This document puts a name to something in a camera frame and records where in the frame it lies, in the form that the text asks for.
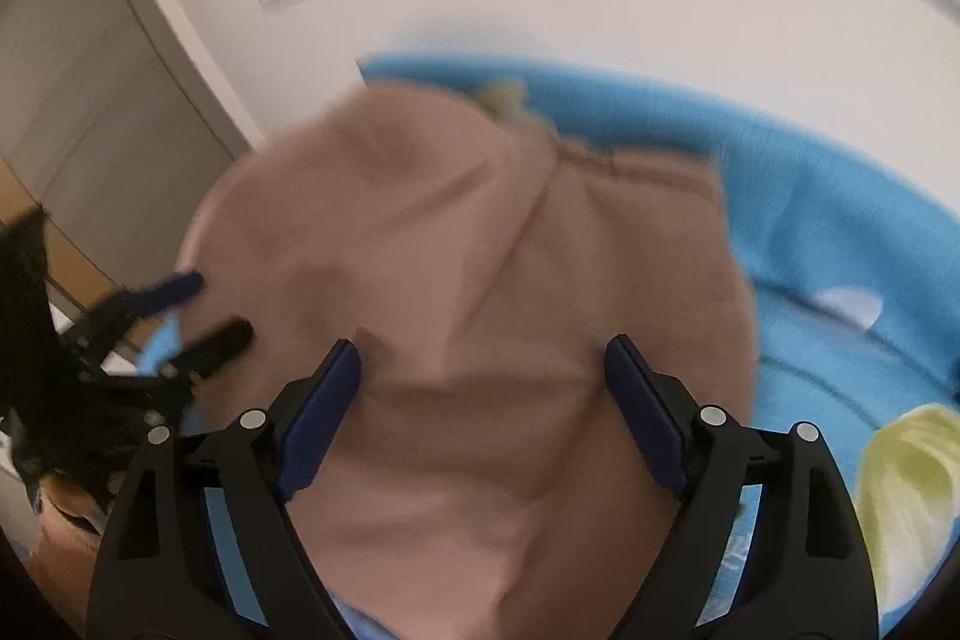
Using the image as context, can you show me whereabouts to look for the pale yellow garment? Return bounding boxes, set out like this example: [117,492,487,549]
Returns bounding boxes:
[853,405,960,635]

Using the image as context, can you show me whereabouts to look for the pink zip jacket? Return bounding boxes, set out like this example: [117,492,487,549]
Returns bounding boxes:
[176,81,758,640]

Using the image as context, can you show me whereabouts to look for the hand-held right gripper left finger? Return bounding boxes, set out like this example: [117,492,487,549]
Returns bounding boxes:
[86,340,362,640]

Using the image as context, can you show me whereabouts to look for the grey door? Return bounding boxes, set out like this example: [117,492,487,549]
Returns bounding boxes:
[0,0,265,311]

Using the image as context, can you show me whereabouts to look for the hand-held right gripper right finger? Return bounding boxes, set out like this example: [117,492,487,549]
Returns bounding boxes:
[606,334,878,640]

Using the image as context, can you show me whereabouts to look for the person's left forearm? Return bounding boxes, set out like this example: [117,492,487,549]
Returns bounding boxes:
[30,471,127,618]

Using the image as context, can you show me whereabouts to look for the blue map print blanket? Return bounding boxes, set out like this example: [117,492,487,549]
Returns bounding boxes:
[142,51,960,640]

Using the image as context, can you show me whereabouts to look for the brown wooden board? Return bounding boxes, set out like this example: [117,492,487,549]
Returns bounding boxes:
[0,156,115,313]

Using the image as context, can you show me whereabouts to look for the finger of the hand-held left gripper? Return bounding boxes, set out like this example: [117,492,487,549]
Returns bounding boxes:
[160,319,255,380]
[96,270,206,327]

